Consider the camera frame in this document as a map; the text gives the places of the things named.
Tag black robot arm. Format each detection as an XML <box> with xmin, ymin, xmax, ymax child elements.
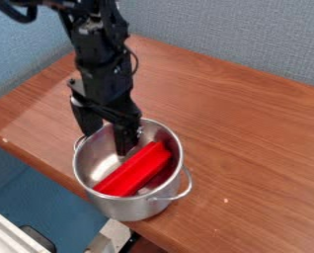
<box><xmin>0</xmin><ymin>0</ymin><xmax>141</xmax><ymax>156</ymax></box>

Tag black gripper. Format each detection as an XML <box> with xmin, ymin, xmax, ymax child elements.
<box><xmin>65</xmin><ymin>14</ymin><xmax>141</xmax><ymax>156</ymax></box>

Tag black object under table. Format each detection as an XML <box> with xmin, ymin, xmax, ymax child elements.
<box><xmin>20</xmin><ymin>225</ymin><xmax>56</xmax><ymax>253</ymax></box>

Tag red plastic block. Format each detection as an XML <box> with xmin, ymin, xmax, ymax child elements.
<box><xmin>92</xmin><ymin>141</ymin><xmax>171</xmax><ymax>197</ymax></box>

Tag white appliance at bottom left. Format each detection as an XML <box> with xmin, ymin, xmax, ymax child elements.
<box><xmin>0</xmin><ymin>214</ymin><xmax>45</xmax><ymax>253</ymax></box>

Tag metal pot with handle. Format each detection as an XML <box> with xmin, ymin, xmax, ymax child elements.
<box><xmin>72</xmin><ymin>119</ymin><xmax>190</xmax><ymax>221</ymax></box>

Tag grey metal table frame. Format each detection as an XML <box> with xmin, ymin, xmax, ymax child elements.
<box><xmin>83</xmin><ymin>218</ymin><xmax>140</xmax><ymax>253</ymax></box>

